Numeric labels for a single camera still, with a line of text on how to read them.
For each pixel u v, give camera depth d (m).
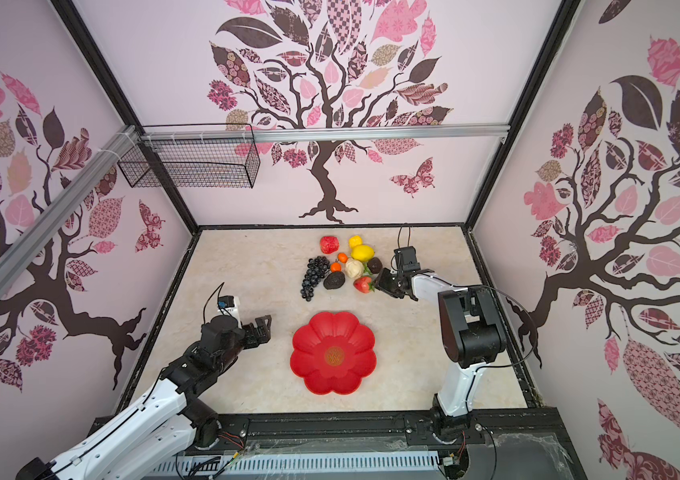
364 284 0.99
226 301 0.70
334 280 0.99
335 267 1.04
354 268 1.01
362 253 1.07
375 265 1.03
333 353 0.87
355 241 1.10
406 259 0.79
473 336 0.49
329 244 1.07
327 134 0.93
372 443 0.73
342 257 1.07
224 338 0.60
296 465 0.70
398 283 0.74
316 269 1.03
